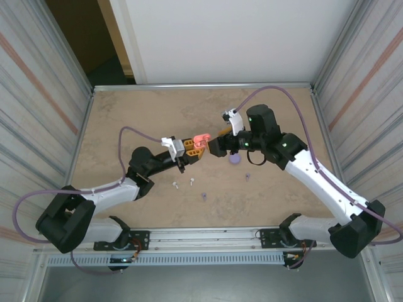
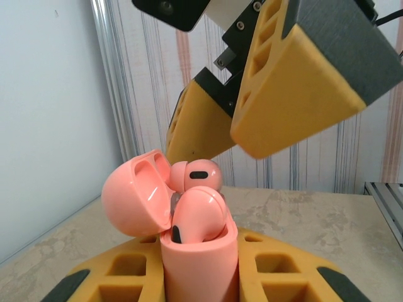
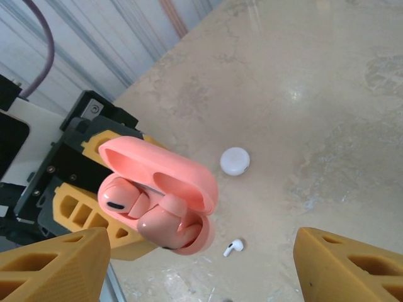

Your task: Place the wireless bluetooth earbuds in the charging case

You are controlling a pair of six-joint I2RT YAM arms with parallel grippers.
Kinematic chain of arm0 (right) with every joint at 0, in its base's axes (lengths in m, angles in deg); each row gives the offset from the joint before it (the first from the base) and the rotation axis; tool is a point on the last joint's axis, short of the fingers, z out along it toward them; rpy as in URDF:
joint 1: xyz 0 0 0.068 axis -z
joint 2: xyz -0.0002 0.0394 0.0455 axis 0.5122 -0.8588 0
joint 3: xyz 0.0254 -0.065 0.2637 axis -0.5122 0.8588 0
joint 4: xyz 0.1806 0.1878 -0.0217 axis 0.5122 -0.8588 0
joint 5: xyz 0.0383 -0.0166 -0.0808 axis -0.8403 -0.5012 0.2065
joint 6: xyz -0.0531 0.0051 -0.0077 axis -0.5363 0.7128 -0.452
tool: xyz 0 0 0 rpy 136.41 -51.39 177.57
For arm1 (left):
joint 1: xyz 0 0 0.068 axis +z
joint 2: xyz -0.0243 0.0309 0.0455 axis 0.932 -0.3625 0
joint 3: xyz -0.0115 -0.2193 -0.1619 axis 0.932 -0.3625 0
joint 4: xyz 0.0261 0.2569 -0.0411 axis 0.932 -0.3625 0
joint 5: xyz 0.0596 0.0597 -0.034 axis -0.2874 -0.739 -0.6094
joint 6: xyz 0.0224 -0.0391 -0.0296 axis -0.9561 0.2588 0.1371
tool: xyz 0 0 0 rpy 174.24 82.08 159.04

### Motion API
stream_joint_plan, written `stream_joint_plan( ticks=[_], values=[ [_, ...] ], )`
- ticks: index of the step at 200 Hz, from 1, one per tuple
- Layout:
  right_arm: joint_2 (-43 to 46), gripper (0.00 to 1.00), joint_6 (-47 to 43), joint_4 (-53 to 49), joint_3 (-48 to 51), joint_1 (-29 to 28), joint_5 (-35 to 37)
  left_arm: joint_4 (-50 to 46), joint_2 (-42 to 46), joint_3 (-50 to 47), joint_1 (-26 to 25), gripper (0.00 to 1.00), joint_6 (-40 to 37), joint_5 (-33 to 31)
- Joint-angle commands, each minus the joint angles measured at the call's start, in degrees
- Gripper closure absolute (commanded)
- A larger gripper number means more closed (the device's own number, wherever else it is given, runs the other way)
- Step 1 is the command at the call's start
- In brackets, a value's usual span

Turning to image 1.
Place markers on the long aluminium table edge bar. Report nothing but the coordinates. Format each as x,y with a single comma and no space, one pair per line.
204,86

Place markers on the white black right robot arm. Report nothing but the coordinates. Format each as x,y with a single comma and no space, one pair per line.
308,179

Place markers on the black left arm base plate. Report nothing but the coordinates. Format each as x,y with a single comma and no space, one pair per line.
141,239

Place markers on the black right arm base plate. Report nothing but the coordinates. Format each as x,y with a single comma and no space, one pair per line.
267,237

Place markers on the small black controller board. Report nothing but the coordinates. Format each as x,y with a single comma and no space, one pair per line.
122,260
291,258

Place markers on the aluminium table side bar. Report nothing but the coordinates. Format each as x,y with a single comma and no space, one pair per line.
82,126
318,113

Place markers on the corrugated translucent wall panel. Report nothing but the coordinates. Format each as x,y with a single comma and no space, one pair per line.
371,94
31,110

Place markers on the pink earbud charging case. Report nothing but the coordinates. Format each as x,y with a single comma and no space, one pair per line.
201,140

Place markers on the purple earbud charging case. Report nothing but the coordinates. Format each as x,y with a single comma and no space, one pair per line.
235,159

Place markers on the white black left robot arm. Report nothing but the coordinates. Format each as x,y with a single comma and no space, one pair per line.
119,195

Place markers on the white door frame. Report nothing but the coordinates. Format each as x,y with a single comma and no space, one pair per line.
129,41

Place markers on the aluminium mounting rail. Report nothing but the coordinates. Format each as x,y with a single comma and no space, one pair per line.
204,239

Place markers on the grey metal shelf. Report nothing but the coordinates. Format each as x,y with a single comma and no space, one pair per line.
204,283

